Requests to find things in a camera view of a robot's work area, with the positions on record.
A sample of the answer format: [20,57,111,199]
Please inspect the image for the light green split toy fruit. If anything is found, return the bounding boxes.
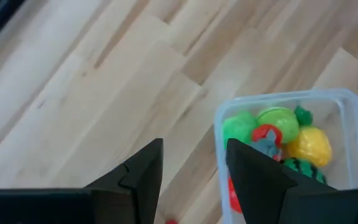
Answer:
[255,106,300,144]

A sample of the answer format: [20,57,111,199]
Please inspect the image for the large red toy tomato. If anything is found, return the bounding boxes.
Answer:
[227,175,244,215]

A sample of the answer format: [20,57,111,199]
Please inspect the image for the clear plastic tupperware container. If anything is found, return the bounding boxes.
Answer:
[213,88,358,224]

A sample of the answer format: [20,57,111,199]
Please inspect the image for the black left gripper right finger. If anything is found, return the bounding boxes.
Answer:
[226,138,338,224]

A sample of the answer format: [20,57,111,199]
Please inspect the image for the yellow toy fruit green stem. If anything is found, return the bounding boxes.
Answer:
[286,105,334,169]

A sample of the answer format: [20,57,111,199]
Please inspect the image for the round green toy fruit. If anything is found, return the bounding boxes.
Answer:
[222,111,259,147]

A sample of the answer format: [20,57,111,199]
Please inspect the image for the striped green toy watermelon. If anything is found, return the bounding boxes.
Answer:
[283,157,328,185]

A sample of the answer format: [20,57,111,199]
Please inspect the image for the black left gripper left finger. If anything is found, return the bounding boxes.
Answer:
[85,138,164,224]

